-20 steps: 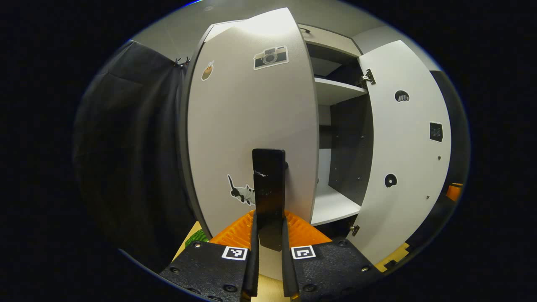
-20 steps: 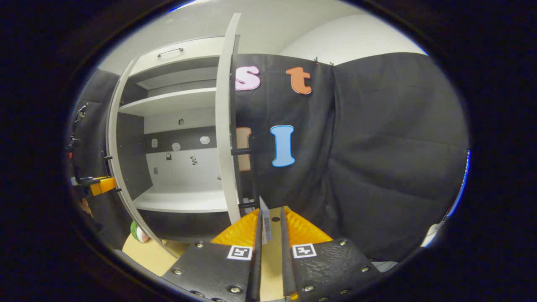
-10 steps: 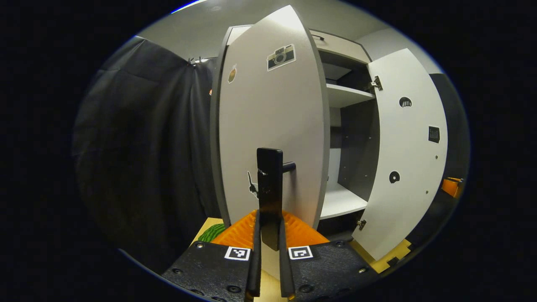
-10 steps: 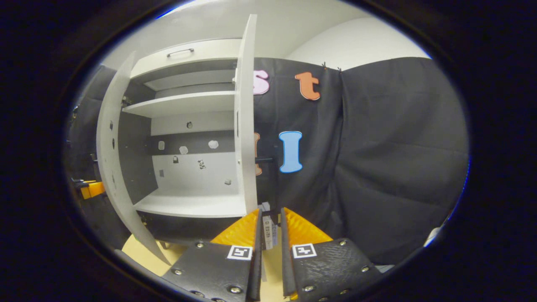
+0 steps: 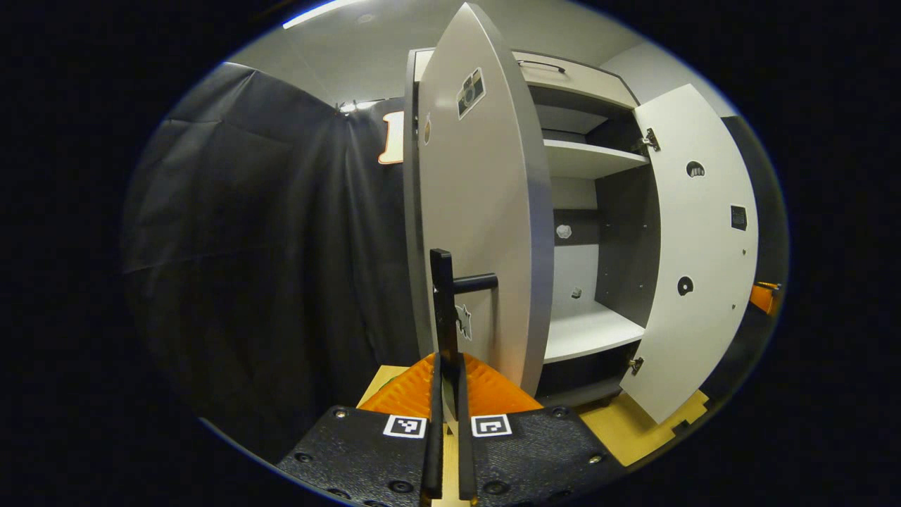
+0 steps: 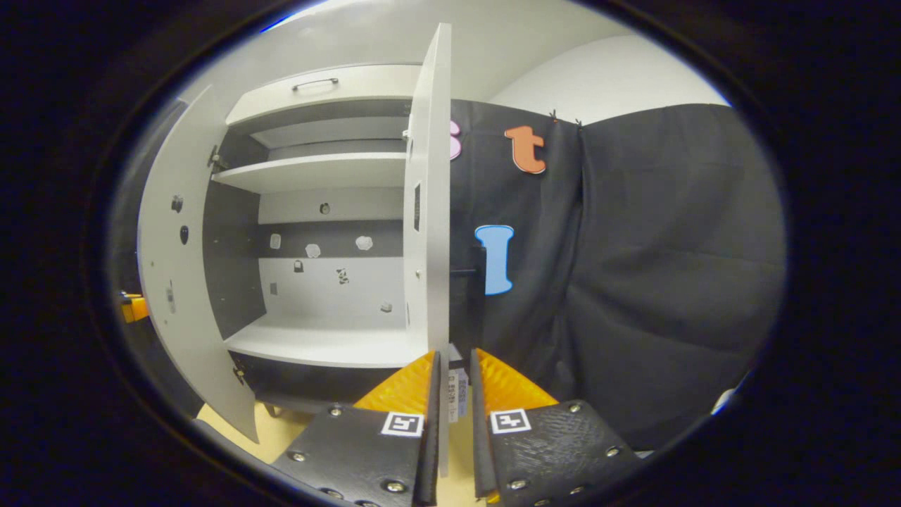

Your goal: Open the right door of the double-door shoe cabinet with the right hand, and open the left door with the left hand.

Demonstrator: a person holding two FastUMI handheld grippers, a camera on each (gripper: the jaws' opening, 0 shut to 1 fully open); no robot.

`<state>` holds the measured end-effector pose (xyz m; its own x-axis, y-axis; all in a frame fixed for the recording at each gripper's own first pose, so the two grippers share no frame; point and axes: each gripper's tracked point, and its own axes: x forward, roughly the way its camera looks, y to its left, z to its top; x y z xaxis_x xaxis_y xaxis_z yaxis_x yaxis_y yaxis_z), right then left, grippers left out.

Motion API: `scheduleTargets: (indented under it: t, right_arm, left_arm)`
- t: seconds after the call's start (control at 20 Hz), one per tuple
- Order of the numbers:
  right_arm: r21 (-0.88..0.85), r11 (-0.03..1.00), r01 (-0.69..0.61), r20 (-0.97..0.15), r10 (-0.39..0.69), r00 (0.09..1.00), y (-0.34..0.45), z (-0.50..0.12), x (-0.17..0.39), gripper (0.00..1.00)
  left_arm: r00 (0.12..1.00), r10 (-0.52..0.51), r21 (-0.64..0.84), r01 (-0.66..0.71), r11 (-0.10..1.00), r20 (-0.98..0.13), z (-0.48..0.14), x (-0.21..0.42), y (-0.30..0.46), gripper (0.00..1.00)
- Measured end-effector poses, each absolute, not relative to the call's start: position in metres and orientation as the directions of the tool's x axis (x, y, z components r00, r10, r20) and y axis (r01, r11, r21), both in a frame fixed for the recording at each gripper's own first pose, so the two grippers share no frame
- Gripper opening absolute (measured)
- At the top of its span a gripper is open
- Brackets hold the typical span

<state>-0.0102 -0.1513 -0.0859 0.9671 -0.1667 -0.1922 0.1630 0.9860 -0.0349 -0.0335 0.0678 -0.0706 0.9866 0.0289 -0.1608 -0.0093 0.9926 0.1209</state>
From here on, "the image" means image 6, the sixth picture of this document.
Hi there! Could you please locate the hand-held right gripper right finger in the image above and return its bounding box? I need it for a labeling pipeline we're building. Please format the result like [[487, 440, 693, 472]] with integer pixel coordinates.
[[469, 347, 643, 507]]

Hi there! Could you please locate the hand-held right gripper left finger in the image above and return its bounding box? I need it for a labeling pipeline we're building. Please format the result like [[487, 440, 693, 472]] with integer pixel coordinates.
[[271, 350, 443, 507]]

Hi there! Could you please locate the white cabinet door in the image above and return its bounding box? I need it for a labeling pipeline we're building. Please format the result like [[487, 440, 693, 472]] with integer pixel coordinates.
[[403, 23, 453, 478], [137, 84, 260, 444]]

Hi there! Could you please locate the white double-door shoe cabinet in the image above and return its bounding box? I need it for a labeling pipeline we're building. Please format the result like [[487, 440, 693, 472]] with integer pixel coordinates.
[[203, 63, 451, 416]]

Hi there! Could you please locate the white cabinet shelf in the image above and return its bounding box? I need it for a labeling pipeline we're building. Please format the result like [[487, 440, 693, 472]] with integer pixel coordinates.
[[211, 151, 408, 194]]

